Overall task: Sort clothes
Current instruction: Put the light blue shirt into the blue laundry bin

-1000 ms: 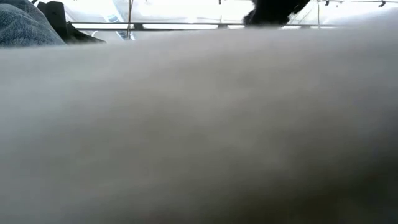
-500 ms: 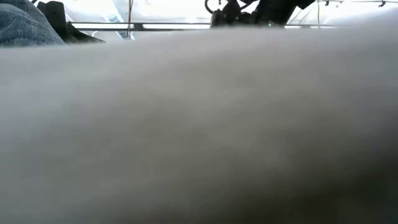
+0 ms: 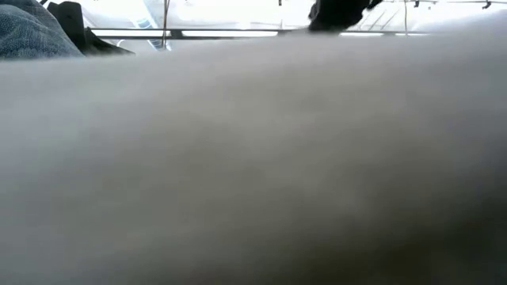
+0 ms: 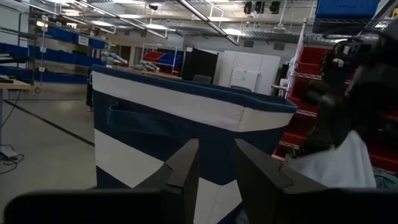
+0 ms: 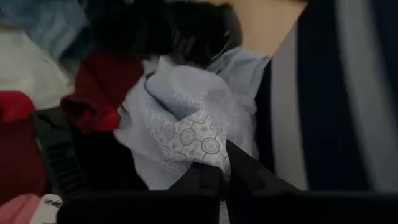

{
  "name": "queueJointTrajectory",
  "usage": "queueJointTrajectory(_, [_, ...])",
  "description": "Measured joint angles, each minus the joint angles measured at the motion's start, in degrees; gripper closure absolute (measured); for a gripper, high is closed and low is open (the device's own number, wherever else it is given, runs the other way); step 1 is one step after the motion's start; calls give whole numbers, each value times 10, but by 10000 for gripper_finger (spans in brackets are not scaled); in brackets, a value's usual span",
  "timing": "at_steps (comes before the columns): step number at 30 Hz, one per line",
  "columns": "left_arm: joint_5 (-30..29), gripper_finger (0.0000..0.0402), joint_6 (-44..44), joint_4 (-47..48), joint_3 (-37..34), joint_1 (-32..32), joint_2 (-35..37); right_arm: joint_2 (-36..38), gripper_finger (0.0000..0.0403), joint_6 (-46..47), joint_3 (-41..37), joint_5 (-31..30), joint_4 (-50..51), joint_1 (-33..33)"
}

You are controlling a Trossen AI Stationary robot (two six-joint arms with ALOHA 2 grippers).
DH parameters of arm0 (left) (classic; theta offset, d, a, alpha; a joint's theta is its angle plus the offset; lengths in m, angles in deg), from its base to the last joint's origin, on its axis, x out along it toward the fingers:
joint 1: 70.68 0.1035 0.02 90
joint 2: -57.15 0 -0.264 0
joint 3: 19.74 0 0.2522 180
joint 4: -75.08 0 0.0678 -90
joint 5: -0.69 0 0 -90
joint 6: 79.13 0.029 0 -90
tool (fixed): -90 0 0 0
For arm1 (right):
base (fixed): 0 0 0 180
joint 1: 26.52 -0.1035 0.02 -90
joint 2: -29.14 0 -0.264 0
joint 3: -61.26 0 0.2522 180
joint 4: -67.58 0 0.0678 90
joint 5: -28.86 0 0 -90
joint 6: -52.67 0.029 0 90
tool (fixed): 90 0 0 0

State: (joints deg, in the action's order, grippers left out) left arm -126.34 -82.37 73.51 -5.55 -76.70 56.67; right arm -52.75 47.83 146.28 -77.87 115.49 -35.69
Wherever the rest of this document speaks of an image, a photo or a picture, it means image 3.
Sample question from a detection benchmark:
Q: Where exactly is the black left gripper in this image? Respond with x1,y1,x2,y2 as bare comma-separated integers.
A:
46,1,135,57

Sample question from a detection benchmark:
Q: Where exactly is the blue denim garment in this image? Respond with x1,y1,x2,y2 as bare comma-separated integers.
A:
0,0,85,61

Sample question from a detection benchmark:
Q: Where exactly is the dark overhead crossbar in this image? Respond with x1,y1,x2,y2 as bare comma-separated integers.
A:
87,26,431,40

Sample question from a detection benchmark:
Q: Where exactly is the thin hanging cable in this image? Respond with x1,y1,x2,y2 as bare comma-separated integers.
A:
161,0,172,51

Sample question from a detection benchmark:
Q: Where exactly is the white shirt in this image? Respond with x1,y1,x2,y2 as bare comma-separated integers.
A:
0,9,507,285

